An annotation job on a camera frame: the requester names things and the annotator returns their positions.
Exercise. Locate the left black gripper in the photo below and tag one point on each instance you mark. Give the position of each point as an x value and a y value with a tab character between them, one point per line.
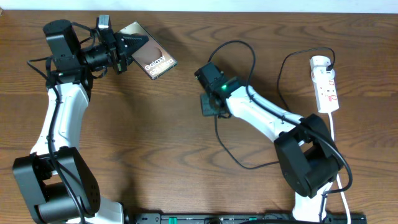
117	51

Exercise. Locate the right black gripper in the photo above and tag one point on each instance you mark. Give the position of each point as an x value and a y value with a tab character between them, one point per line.
207	108

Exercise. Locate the bronze Galaxy smartphone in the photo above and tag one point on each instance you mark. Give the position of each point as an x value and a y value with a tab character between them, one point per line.
151	57

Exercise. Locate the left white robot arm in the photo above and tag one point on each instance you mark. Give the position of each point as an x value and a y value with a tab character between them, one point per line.
54	180

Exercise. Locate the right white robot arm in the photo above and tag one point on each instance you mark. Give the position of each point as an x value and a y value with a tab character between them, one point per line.
307	155

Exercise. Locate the white power strip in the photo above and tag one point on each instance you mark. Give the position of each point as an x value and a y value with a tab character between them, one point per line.
324	84

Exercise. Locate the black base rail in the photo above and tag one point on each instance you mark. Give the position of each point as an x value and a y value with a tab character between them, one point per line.
155	218

